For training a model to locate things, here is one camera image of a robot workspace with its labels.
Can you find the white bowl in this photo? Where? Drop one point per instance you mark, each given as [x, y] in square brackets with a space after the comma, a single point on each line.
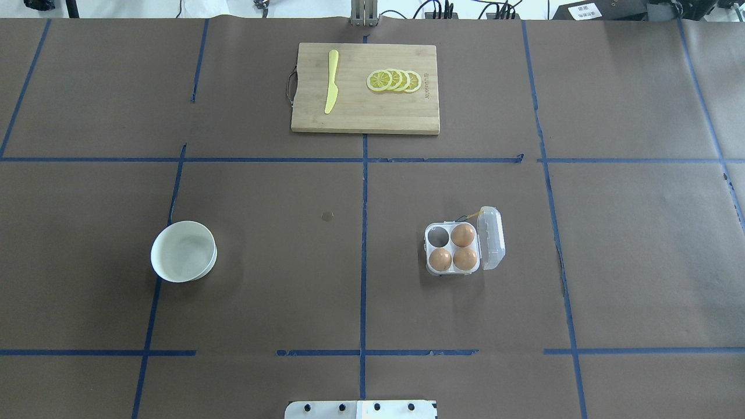
[185, 251]

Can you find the brown egg lower slot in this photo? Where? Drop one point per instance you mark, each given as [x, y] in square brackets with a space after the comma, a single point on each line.
[465, 259]

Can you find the black device with label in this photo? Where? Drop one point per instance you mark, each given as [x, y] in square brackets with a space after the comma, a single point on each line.
[601, 10]

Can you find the back lemon slice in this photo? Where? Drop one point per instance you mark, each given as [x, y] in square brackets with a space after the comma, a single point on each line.
[414, 82]

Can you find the grey aluminium post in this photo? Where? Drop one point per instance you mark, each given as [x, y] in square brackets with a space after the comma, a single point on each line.
[364, 13]

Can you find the front lemon slice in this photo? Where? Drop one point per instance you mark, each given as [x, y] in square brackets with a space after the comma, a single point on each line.
[379, 80]

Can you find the brown egg slot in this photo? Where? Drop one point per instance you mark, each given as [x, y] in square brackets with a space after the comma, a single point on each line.
[465, 259]
[463, 235]

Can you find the lemon slice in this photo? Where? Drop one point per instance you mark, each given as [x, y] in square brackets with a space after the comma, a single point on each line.
[414, 82]
[397, 80]
[403, 81]
[379, 80]

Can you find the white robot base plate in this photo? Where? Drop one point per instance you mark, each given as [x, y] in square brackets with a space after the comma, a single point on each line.
[362, 409]

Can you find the clear plastic egg box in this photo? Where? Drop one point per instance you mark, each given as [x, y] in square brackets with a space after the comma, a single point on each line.
[489, 243]

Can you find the brown egg upper slot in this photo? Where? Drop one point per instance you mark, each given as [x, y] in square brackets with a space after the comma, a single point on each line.
[463, 235]

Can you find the brown egg from bowl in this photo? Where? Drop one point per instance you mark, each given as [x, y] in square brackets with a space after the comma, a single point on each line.
[440, 260]

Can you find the yellow plastic knife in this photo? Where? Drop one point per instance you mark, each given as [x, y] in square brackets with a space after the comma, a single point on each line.
[332, 88]

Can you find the wooden cutting board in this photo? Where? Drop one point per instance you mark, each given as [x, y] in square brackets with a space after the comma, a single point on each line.
[358, 109]

